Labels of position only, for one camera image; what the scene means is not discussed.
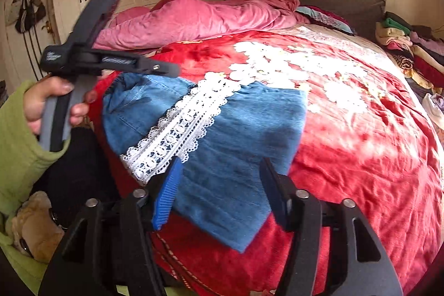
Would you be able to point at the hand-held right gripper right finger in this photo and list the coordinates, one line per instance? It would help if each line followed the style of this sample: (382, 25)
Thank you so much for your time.
(277, 199)

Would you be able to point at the tan fuzzy plush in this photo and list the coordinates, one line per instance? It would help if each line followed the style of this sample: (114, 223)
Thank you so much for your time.
(38, 226)

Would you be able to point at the white crumpled garment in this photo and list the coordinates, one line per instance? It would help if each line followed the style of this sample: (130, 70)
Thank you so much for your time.
(433, 108)

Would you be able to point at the person's left hand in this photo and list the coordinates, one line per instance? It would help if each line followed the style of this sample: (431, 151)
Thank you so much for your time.
(38, 91)

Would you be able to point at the patterned pillow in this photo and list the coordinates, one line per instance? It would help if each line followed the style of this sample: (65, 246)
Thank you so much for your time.
(322, 17)

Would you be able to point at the hanging dark bags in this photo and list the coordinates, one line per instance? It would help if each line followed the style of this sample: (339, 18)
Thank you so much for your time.
(29, 13)

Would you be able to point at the cream door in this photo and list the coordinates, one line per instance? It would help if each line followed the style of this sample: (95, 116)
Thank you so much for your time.
(14, 49)

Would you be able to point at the pile of folded clothes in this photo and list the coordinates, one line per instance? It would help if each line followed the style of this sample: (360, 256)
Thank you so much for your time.
(409, 46)

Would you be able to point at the blue denim pants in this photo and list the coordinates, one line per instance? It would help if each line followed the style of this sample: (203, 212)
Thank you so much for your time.
(236, 143)

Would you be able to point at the pink quilt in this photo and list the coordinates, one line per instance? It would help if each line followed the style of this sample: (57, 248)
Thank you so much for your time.
(208, 15)

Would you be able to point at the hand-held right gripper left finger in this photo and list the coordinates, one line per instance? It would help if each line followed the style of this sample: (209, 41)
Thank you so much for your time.
(166, 195)

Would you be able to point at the red floral blanket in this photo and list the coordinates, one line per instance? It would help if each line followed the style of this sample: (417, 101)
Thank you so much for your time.
(364, 143)

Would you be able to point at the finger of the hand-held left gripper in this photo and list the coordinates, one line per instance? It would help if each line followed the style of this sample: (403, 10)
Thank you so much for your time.
(156, 67)

